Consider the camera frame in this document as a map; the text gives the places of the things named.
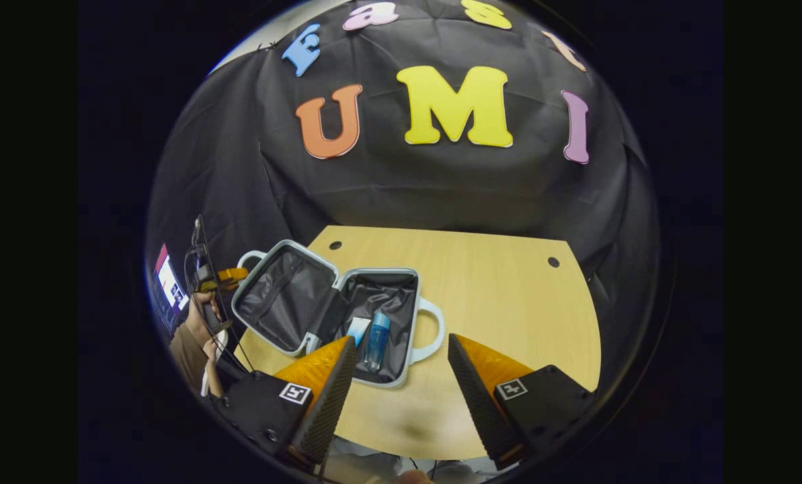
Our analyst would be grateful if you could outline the person's grey clothing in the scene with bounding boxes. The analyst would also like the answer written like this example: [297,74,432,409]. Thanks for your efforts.
[323,436,506,484]

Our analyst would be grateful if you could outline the pale blue cosmetic tube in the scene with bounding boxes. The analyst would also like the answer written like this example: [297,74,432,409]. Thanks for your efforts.
[346,317,373,348]

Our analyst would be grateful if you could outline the light blue suitcase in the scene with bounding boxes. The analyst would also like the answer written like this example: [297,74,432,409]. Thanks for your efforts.
[231,239,446,389]

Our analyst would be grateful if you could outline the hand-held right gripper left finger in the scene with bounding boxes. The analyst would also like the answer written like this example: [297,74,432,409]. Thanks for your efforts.
[211,335,359,469]

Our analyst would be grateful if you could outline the black cable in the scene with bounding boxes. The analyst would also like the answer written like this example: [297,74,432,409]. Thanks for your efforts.
[196,218,257,374]

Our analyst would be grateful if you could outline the computer monitor screen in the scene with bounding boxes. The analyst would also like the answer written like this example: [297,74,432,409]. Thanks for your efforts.
[151,243,192,331]

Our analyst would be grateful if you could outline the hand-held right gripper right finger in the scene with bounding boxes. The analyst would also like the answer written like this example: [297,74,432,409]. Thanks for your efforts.
[447,333,596,471]

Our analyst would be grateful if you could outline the black backdrop cloth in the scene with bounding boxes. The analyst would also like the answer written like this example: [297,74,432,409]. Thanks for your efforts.
[149,0,660,397]

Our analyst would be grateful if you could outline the teal bottle with blue cap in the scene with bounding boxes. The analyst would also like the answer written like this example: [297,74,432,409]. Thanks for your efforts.
[365,311,392,372]

